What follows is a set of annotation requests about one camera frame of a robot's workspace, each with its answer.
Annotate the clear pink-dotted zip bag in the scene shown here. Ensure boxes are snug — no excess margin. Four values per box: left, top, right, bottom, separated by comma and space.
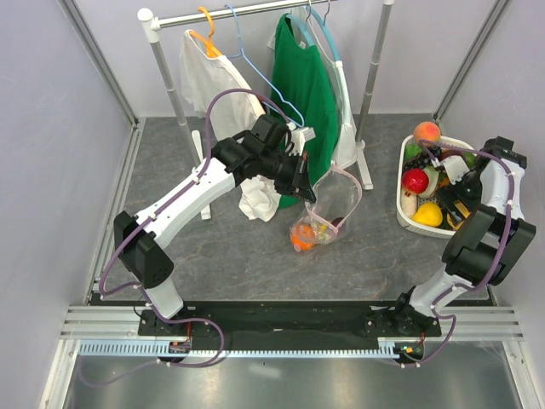
290, 164, 363, 248

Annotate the silver clothes rack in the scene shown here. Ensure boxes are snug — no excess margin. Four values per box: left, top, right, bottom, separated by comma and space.
136, 0, 394, 221

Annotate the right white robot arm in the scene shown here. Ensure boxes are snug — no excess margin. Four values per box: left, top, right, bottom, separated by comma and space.
386, 136, 536, 337

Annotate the red apple toy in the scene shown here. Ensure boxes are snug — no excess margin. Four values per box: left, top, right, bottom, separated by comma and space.
401, 169, 429, 194

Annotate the left aluminium frame post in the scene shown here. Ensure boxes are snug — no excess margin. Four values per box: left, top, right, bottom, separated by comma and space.
58, 0, 139, 128

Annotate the orange toy fruit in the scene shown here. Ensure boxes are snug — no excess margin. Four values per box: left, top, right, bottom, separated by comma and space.
290, 223, 316, 252

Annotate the green t-shirt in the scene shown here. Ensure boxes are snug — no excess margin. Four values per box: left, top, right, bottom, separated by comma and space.
271, 14, 339, 183

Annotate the peach toy fruit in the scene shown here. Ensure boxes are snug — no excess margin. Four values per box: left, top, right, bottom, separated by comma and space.
413, 122, 441, 142

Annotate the white tank top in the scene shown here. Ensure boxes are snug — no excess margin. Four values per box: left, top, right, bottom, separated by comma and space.
271, 8, 357, 181

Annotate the slotted cable duct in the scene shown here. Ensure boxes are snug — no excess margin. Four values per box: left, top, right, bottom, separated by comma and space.
78, 337, 418, 359

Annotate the light blue wire hanger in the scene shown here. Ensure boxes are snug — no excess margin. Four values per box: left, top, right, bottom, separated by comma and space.
224, 3, 305, 128

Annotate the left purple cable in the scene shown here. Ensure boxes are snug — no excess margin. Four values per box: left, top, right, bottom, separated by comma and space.
77, 89, 303, 388

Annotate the white-green cabbage toy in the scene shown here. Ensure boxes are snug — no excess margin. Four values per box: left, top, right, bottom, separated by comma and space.
419, 166, 439, 199

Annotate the purple eggplant toy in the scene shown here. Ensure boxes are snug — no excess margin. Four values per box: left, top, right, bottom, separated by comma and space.
331, 217, 346, 229

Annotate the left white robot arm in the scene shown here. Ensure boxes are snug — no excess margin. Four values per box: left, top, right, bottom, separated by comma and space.
113, 114, 316, 335

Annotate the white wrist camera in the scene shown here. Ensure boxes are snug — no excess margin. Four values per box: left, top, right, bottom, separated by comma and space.
285, 122, 315, 155
433, 155, 469, 185

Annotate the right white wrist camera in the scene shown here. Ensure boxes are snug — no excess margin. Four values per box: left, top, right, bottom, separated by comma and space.
433, 155, 469, 185

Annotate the white t-shirt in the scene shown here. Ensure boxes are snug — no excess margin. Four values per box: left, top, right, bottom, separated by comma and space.
180, 30, 280, 222

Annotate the right aluminium frame post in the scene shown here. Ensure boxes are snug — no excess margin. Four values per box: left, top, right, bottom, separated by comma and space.
433, 0, 511, 124

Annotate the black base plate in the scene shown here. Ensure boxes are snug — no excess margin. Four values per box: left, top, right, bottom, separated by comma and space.
138, 301, 441, 350

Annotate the orange hanger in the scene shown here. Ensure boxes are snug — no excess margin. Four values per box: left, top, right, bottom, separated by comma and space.
189, 6, 222, 58

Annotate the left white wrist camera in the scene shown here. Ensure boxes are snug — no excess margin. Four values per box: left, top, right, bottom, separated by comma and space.
285, 122, 315, 155

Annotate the black grapes toy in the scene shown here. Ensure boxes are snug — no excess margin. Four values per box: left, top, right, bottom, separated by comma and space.
402, 147, 442, 173

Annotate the yellow pear toy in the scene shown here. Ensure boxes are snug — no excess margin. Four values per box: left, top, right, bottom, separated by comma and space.
412, 202, 443, 228

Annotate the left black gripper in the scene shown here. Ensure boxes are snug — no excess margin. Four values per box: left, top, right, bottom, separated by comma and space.
259, 150, 315, 204

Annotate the teal padded hanger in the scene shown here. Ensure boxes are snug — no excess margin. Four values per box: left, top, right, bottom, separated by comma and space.
288, 5, 341, 66

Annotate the aluminium frame post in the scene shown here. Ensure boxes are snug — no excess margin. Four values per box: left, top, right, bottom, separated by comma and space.
58, 0, 139, 128
433, 0, 511, 124

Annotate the white fruit basket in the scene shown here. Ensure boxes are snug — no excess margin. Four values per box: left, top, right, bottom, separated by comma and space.
395, 135, 473, 239

